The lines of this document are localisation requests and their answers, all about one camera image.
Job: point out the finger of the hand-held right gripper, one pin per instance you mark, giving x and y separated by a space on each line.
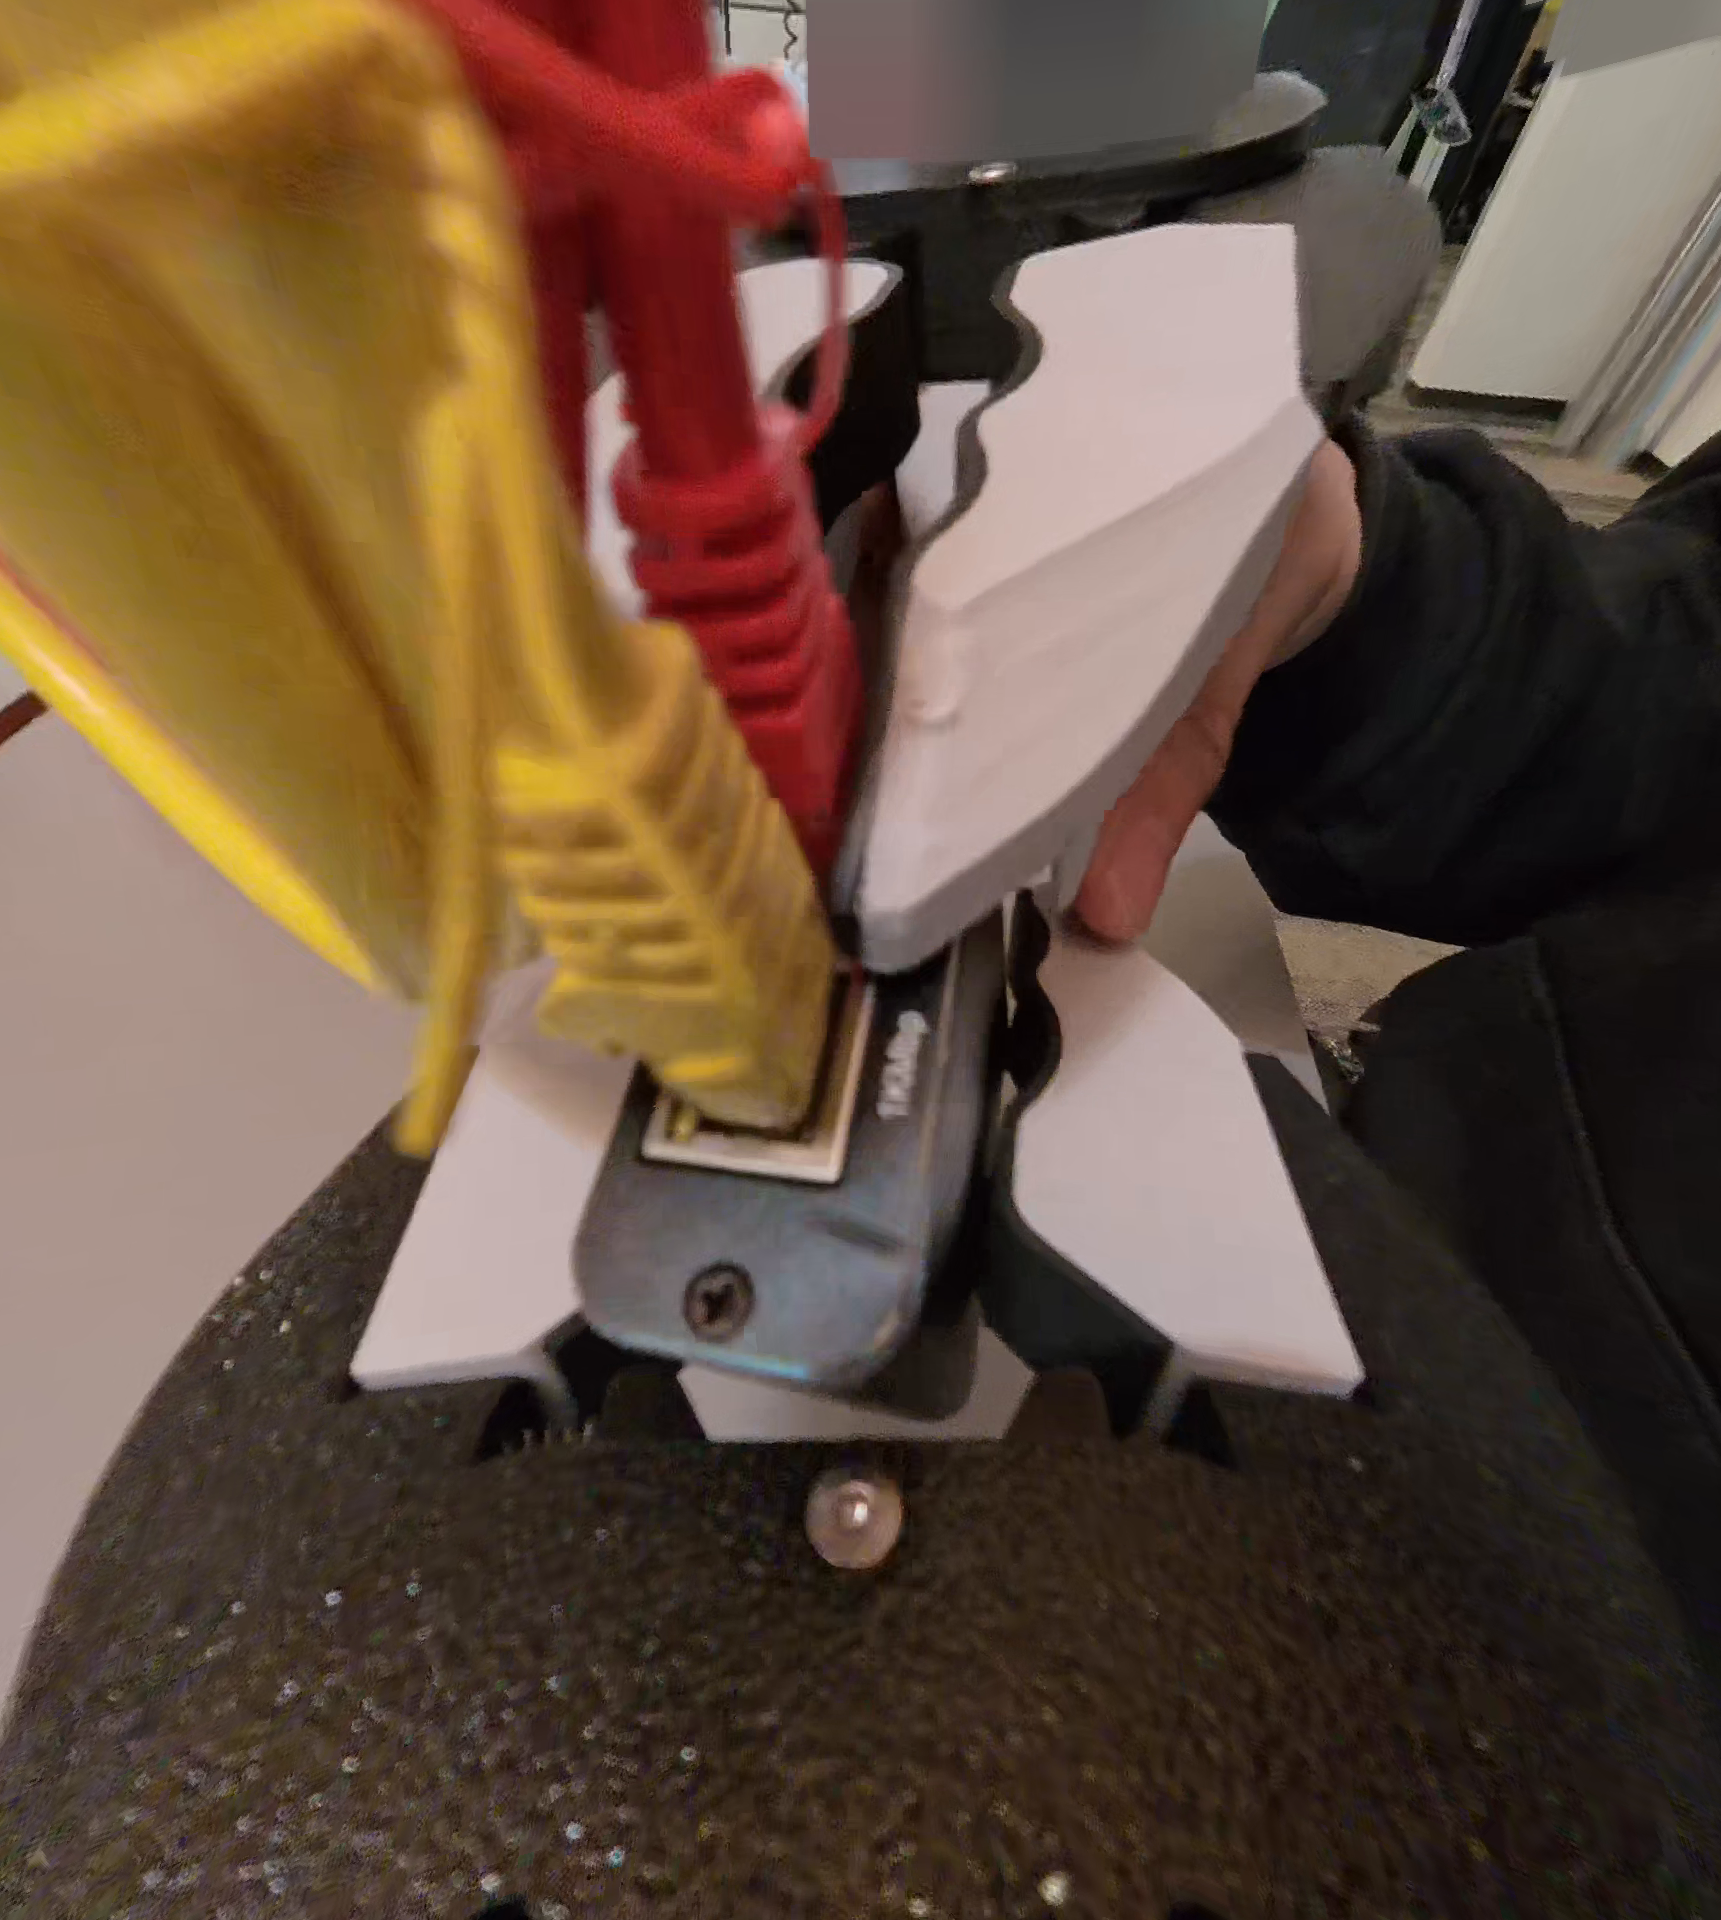
868 285
1098 526

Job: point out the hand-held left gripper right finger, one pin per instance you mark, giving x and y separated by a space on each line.
1176 1170

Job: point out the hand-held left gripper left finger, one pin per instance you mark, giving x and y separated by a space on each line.
486 1245

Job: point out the black ethernet port box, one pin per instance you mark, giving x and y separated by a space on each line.
799 1261

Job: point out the person's right forearm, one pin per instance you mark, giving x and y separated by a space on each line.
1474 675

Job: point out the person's right hand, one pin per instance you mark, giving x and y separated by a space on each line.
1176 841

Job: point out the person's black-clad torso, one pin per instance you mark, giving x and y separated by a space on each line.
1625 1200

